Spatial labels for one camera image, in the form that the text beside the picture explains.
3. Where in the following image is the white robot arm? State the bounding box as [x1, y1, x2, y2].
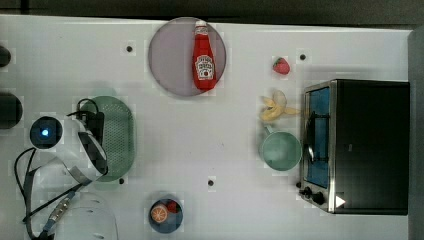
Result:
[23, 115, 118, 240]

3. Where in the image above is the toy strawberry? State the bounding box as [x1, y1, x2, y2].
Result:
[272, 57, 291, 75]

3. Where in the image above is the peeled toy banana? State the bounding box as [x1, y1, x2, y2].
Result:
[260, 90, 300, 122]

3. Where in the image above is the dark pot at edge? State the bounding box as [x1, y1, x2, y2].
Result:
[0, 46, 11, 67]

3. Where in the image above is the green plastic strainer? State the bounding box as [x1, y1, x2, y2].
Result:
[77, 94, 136, 184]

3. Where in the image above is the red ketchup bottle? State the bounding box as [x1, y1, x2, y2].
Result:
[192, 20, 217, 91]

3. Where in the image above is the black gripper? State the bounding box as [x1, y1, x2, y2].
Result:
[78, 111, 105, 144]

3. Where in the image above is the toy orange slice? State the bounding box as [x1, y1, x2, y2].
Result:
[150, 204, 168, 223]

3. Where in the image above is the silver toaster oven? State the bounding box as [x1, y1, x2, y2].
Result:
[297, 79, 410, 215]

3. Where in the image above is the green plastic cup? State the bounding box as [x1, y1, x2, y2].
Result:
[259, 125, 302, 171]

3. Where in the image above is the blue bowl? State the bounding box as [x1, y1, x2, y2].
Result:
[148, 198, 183, 234]

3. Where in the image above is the small red toy fruit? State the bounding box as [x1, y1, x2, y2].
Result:
[166, 201, 178, 213]

